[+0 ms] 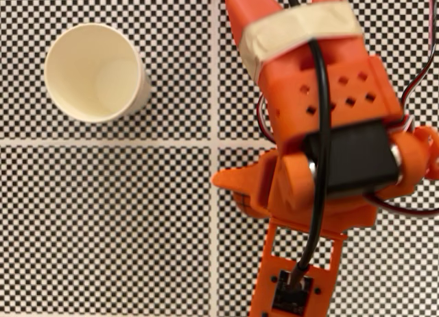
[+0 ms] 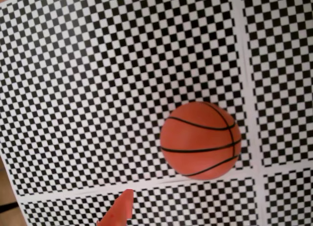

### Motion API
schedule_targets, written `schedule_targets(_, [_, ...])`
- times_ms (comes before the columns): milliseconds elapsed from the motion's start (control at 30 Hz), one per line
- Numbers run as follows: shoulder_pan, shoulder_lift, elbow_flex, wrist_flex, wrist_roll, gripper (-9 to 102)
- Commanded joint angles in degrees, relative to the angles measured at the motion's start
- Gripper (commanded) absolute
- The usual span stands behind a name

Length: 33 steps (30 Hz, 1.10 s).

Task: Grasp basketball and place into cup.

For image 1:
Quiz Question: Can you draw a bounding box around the white paper cup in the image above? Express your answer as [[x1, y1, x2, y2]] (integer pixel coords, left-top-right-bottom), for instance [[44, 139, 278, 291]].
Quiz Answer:
[[43, 23, 152, 124]]

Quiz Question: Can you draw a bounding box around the red black servo wire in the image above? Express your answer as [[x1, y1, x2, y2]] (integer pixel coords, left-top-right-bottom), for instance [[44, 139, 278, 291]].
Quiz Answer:
[[363, 191, 439, 218], [399, 0, 439, 126], [256, 92, 275, 143]]

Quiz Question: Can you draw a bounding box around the beige masking tape strip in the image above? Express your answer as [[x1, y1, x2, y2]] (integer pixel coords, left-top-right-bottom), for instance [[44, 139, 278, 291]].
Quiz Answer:
[[239, 1, 364, 81]]

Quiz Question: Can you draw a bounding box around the black white checkerboard paper sheet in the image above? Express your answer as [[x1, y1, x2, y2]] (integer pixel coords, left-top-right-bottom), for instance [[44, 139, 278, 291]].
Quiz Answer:
[[0, 0, 216, 145], [214, 144, 439, 317], [0, 142, 216, 315], [214, 0, 439, 146]]

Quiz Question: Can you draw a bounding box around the black camera cable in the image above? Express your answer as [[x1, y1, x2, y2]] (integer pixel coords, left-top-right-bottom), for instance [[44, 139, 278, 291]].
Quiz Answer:
[[283, 0, 335, 287]]

